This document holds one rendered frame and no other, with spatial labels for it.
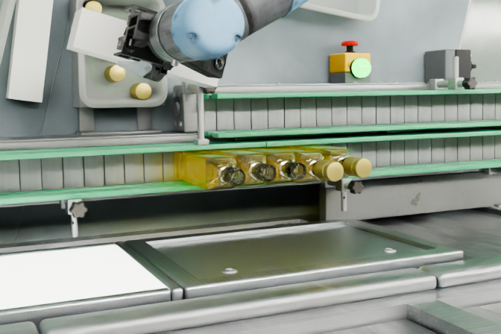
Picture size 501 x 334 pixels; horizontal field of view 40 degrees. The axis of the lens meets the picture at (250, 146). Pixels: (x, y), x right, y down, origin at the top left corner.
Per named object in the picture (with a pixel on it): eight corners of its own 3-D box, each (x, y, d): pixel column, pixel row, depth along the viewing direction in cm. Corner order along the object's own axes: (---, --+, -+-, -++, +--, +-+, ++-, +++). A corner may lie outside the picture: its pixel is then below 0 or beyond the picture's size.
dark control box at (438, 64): (423, 83, 175) (445, 82, 168) (423, 51, 175) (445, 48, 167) (449, 83, 179) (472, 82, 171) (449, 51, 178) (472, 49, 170)
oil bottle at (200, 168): (173, 178, 137) (211, 191, 117) (172, 150, 136) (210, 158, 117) (200, 177, 139) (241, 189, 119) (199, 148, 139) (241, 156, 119)
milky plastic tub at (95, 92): (72, 108, 140) (80, 108, 132) (68, -5, 139) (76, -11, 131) (156, 106, 147) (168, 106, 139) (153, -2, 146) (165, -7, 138)
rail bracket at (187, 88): (182, 142, 136) (203, 146, 125) (180, 56, 135) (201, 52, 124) (196, 142, 138) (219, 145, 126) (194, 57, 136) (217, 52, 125)
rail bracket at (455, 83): (426, 90, 160) (465, 89, 148) (426, 58, 160) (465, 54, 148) (439, 90, 162) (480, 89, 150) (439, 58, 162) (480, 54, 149)
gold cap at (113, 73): (104, 65, 141) (108, 63, 137) (121, 65, 142) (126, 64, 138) (104, 82, 141) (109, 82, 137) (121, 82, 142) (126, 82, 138)
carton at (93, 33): (75, 12, 111) (82, 7, 105) (212, 53, 120) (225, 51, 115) (66, 48, 110) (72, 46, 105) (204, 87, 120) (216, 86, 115)
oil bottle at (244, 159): (200, 175, 139) (242, 188, 119) (199, 147, 139) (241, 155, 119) (226, 174, 141) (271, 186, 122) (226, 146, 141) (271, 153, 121)
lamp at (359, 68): (350, 77, 158) (356, 77, 155) (350, 58, 158) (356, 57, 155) (366, 77, 160) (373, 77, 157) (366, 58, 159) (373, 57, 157)
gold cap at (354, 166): (353, 179, 126) (366, 182, 122) (338, 169, 124) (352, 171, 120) (361, 162, 126) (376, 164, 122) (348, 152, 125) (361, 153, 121)
